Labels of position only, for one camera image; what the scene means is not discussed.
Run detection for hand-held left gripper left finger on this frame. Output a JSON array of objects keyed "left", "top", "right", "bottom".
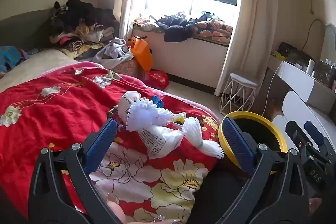
[{"left": 28, "top": 118, "right": 124, "bottom": 224}]

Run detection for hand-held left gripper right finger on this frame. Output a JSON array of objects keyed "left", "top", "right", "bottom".
[{"left": 222, "top": 117, "right": 311, "bottom": 224}]

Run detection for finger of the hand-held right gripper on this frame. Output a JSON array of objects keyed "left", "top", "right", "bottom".
[
  {"left": 285, "top": 121, "right": 302, "bottom": 149},
  {"left": 304, "top": 121, "right": 329, "bottom": 152}
]

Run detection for yellow rimmed black bin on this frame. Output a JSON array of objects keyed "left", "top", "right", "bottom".
[{"left": 218, "top": 111, "right": 288, "bottom": 175}]

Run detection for long white foam net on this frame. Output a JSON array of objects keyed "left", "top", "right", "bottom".
[{"left": 181, "top": 118, "right": 224, "bottom": 159}]

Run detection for large white foam net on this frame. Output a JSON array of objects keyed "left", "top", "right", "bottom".
[{"left": 126, "top": 98, "right": 168, "bottom": 132}]

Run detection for white printed plastic bag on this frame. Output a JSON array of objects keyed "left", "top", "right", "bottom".
[{"left": 117, "top": 91, "right": 184, "bottom": 160}]

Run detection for person's right hand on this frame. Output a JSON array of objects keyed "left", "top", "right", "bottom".
[{"left": 308, "top": 197, "right": 324, "bottom": 214}]

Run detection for person's left hand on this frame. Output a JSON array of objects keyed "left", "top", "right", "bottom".
[{"left": 106, "top": 193, "right": 181, "bottom": 224}]

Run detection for white chair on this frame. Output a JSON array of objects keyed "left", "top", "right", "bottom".
[{"left": 272, "top": 90, "right": 336, "bottom": 159}]

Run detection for cardboard box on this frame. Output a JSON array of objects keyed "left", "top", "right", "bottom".
[{"left": 268, "top": 99, "right": 283, "bottom": 120}]

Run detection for white dressing table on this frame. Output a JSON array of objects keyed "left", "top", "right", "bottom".
[{"left": 266, "top": 55, "right": 336, "bottom": 115}]

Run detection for red floral blanket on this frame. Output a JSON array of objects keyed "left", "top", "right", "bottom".
[{"left": 0, "top": 61, "right": 221, "bottom": 224}]

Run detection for black bag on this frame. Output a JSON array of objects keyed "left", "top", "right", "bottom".
[{"left": 278, "top": 42, "right": 313, "bottom": 64}]

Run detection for floral fabric bag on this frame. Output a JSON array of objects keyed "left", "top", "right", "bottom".
[{"left": 110, "top": 56, "right": 143, "bottom": 78}]

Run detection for red shopping bag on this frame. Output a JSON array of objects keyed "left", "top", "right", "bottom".
[{"left": 144, "top": 70, "right": 170, "bottom": 90}]

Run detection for vanity mirror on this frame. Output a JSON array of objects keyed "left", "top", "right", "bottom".
[{"left": 320, "top": 23, "right": 336, "bottom": 62}]

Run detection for beige pillow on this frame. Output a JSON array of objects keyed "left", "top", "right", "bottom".
[{"left": 0, "top": 49, "right": 79, "bottom": 93}]

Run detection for orange paper bag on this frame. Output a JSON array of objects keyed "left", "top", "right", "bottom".
[{"left": 128, "top": 35, "right": 153, "bottom": 72}]

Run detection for orange floral quilt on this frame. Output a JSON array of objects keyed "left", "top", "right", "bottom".
[{"left": 193, "top": 13, "right": 234, "bottom": 45}]

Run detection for pile of clothes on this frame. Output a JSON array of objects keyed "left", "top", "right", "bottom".
[{"left": 49, "top": 0, "right": 120, "bottom": 57}]

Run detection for wide cream curtain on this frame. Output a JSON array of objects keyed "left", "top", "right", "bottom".
[{"left": 215, "top": 0, "right": 279, "bottom": 97}]

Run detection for blue patterned cloth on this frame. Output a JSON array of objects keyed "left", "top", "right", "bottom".
[{"left": 0, "top": 46, "right": 30, "bottom": 73}]

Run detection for crumpled light clothes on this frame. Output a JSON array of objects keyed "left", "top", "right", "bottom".
[{"left": 134, "top": 17, "right": 161, "bottom": 33}]

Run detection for dark blue jacket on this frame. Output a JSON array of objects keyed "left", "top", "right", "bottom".
[{"left": 155, "top": 14, "right": 195, "bottom": 43}]

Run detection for grey bed headboard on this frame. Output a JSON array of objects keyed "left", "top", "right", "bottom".
[{"left": 0, "top": 9, "right": 57, "bottom": 51}]

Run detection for white power cable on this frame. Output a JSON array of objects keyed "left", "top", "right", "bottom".
[{"left": 262, "top": 63, "right": 282, "bottom": 116}]

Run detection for white wire stool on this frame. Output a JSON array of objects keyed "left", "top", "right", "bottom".
[{"left": 219, "top": 73, "right": 261, "bottom": 116}]

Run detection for grey wall cable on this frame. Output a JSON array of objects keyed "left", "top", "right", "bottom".
[{"left": 301, "top": 18, "right": 326, "bottom": 52}]

